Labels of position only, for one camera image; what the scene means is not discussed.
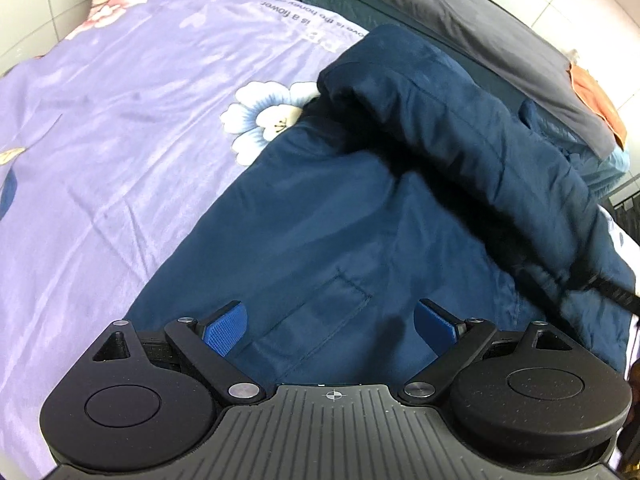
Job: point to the navy blue garment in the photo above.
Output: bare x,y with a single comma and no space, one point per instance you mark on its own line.
403,180

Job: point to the light blue bedding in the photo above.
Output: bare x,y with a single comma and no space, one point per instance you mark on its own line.
600,175

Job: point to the purple floral bed sheet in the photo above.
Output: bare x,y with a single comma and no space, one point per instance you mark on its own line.
113,145

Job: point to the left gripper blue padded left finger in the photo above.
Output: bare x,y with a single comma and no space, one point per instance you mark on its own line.
203,345

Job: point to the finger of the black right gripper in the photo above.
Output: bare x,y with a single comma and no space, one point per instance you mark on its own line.
615,292

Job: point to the orange cloth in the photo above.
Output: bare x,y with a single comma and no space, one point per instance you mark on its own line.
594,97

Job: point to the black wire rack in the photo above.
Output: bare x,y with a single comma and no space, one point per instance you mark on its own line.
623,204

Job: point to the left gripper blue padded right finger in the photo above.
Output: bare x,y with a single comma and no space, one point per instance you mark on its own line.
457,344

